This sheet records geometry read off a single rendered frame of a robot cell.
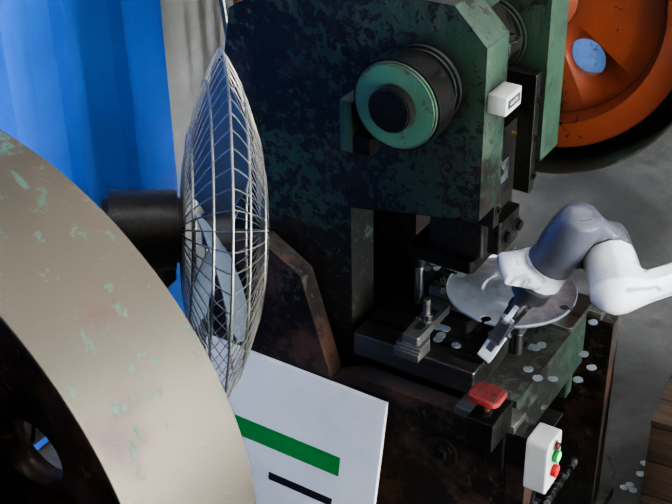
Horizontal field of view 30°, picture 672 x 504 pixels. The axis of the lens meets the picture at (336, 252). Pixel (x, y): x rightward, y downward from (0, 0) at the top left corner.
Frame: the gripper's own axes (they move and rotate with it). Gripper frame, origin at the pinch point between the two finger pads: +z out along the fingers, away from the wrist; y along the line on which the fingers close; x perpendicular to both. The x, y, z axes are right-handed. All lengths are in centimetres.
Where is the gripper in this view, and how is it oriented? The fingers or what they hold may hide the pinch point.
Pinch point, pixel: (491, 346)
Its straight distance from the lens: 248.7
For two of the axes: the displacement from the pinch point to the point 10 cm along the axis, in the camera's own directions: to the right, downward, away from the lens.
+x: -7.7, -6.1, 2.1
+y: 5.5, -4.5, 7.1
